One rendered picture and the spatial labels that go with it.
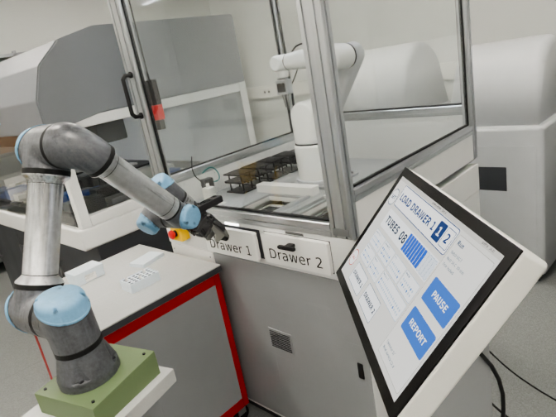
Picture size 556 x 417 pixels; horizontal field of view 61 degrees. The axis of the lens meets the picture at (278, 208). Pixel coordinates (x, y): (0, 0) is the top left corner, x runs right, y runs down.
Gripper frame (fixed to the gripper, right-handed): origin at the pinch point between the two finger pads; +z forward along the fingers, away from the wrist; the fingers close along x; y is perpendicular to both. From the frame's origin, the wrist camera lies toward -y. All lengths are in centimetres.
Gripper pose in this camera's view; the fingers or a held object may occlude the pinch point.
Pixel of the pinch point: (224, 233)
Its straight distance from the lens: 177.7
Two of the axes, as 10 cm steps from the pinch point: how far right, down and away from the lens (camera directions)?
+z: 5.3, 5.8, 6.2
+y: -4.5, 8.1, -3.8
